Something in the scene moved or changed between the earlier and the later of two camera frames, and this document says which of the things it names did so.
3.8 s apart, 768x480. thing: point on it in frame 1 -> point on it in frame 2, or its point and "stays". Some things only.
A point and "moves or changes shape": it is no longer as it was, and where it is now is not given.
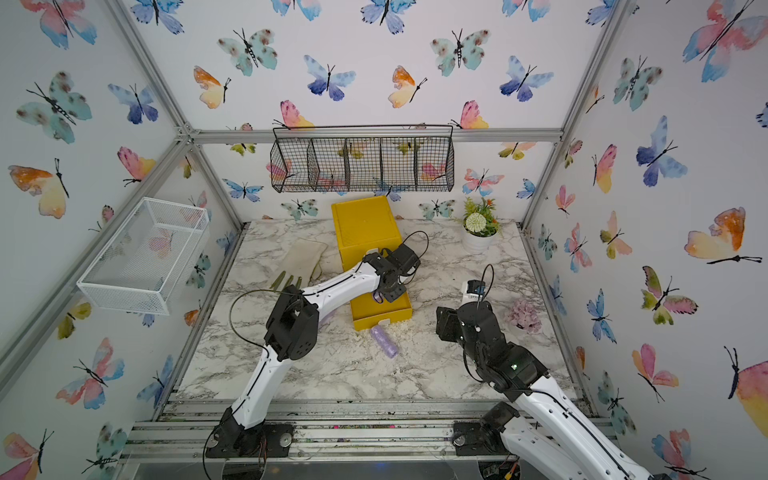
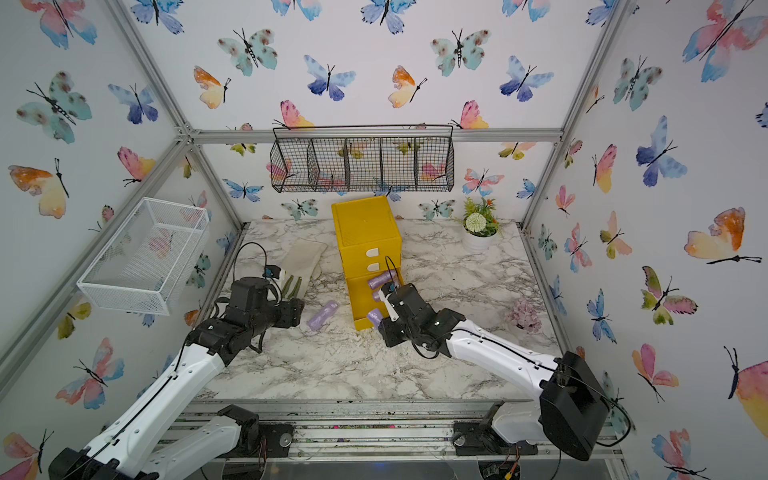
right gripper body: (481, 366) -> (395, 332)
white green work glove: (304, 258) stays
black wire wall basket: (363, 158) stays
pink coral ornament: (525, 315) stays
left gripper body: (397, 292) -> (284, 315)
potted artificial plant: (480, 226) stays
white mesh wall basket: (143, 264) stays
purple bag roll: (387, 345) moves or changes shape
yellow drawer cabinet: (361, 227) stays
